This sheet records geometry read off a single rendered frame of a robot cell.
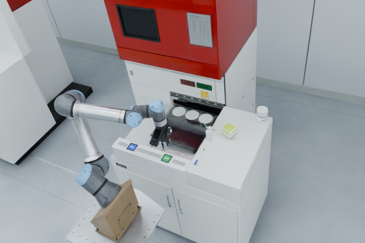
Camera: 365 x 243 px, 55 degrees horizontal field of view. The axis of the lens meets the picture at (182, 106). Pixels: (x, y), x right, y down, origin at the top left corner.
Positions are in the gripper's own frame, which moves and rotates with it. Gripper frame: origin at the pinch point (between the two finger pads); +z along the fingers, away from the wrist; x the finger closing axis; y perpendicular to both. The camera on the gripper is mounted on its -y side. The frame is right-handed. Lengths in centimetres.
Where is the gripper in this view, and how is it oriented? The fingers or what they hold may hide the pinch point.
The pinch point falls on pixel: (164, 148)
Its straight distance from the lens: 214.8
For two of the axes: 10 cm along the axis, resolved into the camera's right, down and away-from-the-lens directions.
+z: 1.2, 7.4, 6.6
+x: -8.9, -2.1, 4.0
